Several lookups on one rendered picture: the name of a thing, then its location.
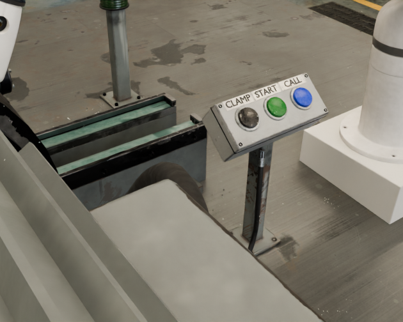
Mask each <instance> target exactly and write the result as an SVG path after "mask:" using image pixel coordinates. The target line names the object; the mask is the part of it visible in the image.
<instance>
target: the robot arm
mask: <svg viewBox="0 0 403 322"><path fill-rule="evenodd" d="M25 3H26V2H25V0H0V82H2V81H3V79H4V76H5V75H6V71H7V68H8V65H9V62H10V58H11V56H12V52H13V48H14V45H15V41H16V38H17V33H18V30H19V24H20V18H21V13H22V7H21V6H25ZM340 137H341V139H342V140H343V142H344V143H345V144H346V145H347V146H348V147H349V148H350V149H352V150H353V151H355V152H356V153H359V154H360V155H363V156H365V157H367V158H371V159H374V160H377V161H381V162H387V163H393V164H403V0H391V1H389V2H387V3H386V4H385V5H384V6H383V7H382V8H381V9H380V11H379V13H378V15H377V18H376V22H375V27H374V33H373V39H372V46H371V51H370V58H369V63H368V71H367V79H366V83H365V90H364V95H363V103H362V108H361V110H358V111H354V112H352V113H350V114H348V115H347V116H346V117H345V118H344V119H343V120H342V122H341V124H340Z"/></svg>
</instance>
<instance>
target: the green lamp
mask: <svg viewBox="0 0 403 322"><path fill-rule="evenodd" d="M100 5H101V7H103V8H108V9H119V8H124V7H126V6H127V5H128V0H100Z"/></svg>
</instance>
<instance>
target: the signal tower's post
mask: <svg viewBox="0 0 403 322"><path fill-rule="evenodd" d="M99 6H100V8H102V9H103V10H105V11H106V19H107V32H108V40H109V54H110V62H111V76H112V83H113V91H110V92H108V93H102V94H101V95H99V97H101V99H103V100H104V101H105V102H106V103H107V104H109V105H110V106H111V107H112V108H116V107H119V106H122V105H126V104H129V103H132V102H135V101H138V100H142V99H143V98H142V97H140V96H139V95H138V94H137V93H135V92H134V91H133V90H131V88H130V71H129V53H128V43H127V25H126V14H125V9H126V8H128V7H129V2H128V5H127V6H126V7H124V8H119V9H108V8H103V7H101V5H100V4H99Z"/></svg>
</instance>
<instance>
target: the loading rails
mask: <svg viewBox="0 0 403 322"><path fill-rule="evenodd" d="M176 111H177V106H176V99H174V98H173V97H172V96H171V95H169V94H167V93H165V92H163V93H160V94H158V95H154V96H150V97H148V98H144V99H142V100H138V101H135V102H132V103H128V104H126V105H122V106H119V107H116V108H114V109H110V110H107V111H104V112H100V113H98V114H94V115H91V116H88V117H85V118H81V119H78V120H75V121H72V122H69V123H65V124H63V125H60V126H56V127H53V128H50V129H47V130H44V131H41V132H37V133H35V135H36V136H37V137H38V138H39V140H40V141H41V142H42V144H43V145H44V146H45V147H46V149H47V151H48V153H49V155H50V157H51V159H52V161H53V163H54V165H55V166H56V168H57V170H58V174H59V176H60V177H61V178H62V180H63V181H64V182H65V183H66V184H67V185H68V187H69V188H70V189H71V191H72V192H73V193H74V194H75V195H76V196H77V198H78V199H79V200H80V202H82V204H83V205H84V206H85V207H86V209H87V210H90V209H93V208H96V207H98V206H100V205H102V204H105V203H108V202H109V201H112V200H115V199H118V198H119V197H122V196H125V195H126V193H127V192H128V190H129V189H130V187H131V186H132V184H133V183H134V182H135V181H136V179H137V178H138V177H139V176H140V175H141V174H142V173H143V172H144V171H145V170H147V169H148V168H149V167H151V166H153V165H155V164H158V163H159V162H171V163H175V164H178V165H180V166H182V167H183V168H184V169H185V170H186V171H187V172H188V174H189V175H190V176H191V177H192V178H193V179H194V181H195V182H196V184H197V186H198V187H199V189H200V191H201V194H203V185H202V184H200V183H199V182H201V181H203V180H205V179H206V159H207V129H206V128H205V125H204V124H203V121H202V119H201V117H199V116H198V115H196V114H195V113H193V114H190V120H191V121H190V120H189V121H186V122H184V123H181V124H178V125H177V113H176Z"/></svg>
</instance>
